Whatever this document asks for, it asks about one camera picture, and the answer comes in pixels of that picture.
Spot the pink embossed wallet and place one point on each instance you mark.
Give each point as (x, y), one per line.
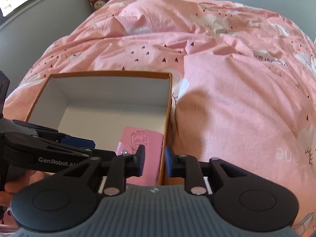
(153, 153)

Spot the pink printed blanket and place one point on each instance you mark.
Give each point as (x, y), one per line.
(172, 29)

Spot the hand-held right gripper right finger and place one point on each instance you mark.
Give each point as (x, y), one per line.
(170, 163)

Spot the orange cardboard box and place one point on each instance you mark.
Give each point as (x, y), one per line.
(111, 96)

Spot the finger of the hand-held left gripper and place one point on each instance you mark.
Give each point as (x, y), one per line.
(29, 153)
(79, 143)

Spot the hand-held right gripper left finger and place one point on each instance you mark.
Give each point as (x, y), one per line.
(140, 161)

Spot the person's left hand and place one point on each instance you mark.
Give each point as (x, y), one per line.
(8, 190)

